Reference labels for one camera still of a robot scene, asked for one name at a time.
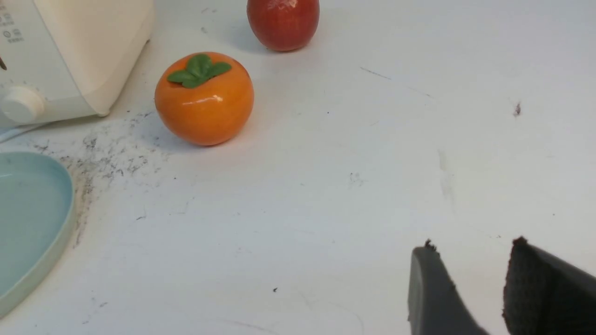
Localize cream white toaster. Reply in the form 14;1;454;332
0;0;155;128

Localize red apple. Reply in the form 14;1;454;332
246;0;320;52

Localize orange persimmon with green leaf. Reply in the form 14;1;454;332
155;52;255;146

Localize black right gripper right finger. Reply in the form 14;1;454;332
502;237;596;335

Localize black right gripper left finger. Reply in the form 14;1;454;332
408;240;488;335

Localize light blue round plate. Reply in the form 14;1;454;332
0;151;76;317

